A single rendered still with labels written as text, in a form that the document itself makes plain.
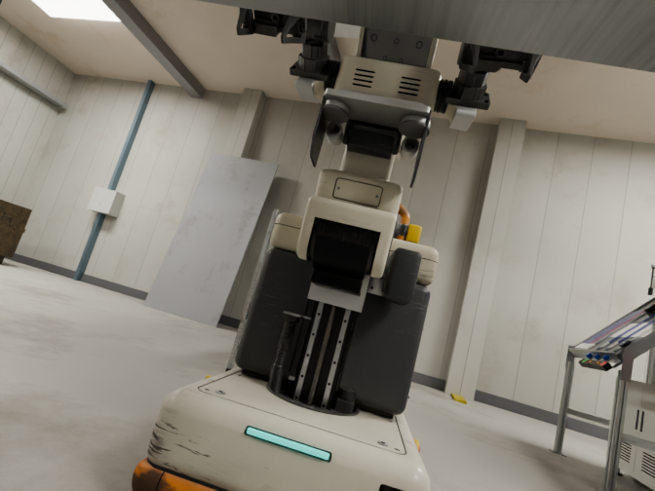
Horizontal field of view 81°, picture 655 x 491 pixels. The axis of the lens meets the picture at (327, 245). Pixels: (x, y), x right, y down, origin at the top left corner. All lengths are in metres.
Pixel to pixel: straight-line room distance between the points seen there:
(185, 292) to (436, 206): 3.39
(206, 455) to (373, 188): 0.72
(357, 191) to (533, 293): 4.23
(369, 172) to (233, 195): 4.50
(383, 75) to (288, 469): 0.97
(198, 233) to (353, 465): 4.74
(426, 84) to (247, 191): 4.46
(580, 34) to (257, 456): 0.86
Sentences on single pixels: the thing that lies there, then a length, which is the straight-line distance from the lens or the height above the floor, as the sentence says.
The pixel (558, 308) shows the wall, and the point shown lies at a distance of 5.13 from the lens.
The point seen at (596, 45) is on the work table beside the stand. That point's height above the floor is 0.77.
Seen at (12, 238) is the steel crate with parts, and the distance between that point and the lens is 6.64.
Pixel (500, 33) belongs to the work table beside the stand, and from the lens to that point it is 0.36.
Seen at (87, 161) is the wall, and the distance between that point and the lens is 7.60.
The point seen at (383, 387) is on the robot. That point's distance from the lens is 1.20.
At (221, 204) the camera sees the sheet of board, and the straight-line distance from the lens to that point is 5.46.
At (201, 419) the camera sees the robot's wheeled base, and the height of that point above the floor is 0.24.
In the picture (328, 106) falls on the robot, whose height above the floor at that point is 1.00.
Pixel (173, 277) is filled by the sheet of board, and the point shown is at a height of 0.44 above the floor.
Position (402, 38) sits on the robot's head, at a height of 1.26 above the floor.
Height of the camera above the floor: 0.53
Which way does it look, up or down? 9 degrees up
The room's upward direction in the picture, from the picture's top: 15 degrees clockwise
